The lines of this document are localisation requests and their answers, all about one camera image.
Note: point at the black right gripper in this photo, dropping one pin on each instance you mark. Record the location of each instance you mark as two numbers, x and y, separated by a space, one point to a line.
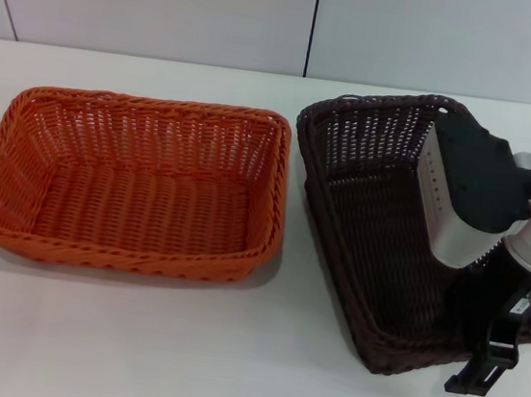
501 295

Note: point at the dark brown woven basket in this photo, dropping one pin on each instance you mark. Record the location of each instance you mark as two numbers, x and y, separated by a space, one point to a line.
368 230

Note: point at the orange woven plastic basket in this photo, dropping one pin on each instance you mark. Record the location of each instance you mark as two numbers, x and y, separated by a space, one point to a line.
139 202

